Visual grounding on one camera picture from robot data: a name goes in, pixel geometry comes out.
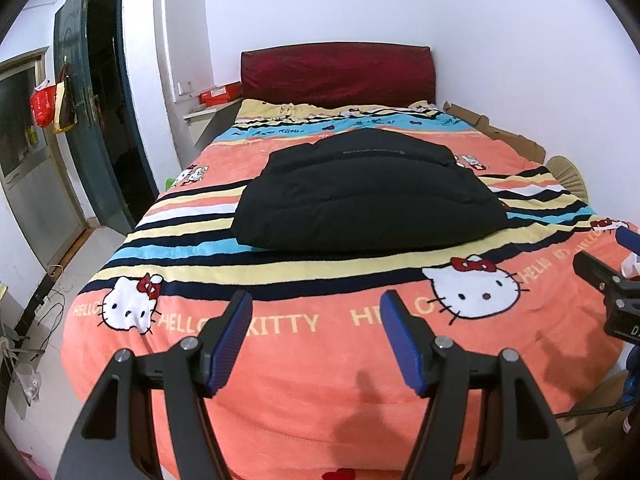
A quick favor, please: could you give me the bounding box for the woven hand fan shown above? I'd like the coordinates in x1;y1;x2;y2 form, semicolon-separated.
546;156;588;196

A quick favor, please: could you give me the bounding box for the yellow hanging bag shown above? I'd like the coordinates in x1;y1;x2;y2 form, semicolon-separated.
52;65;79;135

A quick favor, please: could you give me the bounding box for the clear plastic bag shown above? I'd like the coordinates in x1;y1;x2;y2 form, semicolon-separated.
12;360;45;407

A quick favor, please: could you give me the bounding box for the dark red headboard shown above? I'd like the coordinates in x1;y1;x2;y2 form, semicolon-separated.
240;45;436;110

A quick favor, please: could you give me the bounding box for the black puffer jacket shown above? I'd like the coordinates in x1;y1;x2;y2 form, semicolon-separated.
231;127;510;252

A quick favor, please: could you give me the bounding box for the red cardboard box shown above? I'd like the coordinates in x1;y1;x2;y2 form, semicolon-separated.
198;85;244;107

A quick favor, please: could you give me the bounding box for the glass panelled partition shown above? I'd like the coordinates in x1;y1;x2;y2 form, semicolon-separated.
0;47;87;271

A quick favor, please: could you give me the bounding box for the dark green door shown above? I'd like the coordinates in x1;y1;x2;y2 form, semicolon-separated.
52;0;135;236

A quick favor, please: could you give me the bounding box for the red plastic bag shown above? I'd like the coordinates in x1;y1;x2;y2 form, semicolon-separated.
30;80;57;128

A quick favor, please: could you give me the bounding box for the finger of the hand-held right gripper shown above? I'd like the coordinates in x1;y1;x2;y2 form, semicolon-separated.
573;250;632;295
616;226;640;261

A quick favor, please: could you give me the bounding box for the brown cardboard box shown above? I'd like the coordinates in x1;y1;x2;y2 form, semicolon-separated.
555;370;637;456

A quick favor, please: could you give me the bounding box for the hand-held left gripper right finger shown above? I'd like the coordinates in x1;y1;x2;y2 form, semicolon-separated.
380;290;573;480

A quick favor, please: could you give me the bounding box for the cartoon cat printed blanket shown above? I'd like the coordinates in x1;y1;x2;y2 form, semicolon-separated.
60;99;640;480

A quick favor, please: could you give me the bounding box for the white bedside shelf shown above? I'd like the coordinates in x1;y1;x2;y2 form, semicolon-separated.
183;97;243;153

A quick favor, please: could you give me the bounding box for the flattened brown cardboard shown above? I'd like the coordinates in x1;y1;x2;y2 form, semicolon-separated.
445;102;547;163

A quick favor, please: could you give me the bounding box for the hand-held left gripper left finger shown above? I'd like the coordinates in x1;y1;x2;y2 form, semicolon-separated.
55;290;254;480

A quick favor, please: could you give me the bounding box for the loose floor cable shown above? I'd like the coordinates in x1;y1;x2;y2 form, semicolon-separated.
30;260;73;361

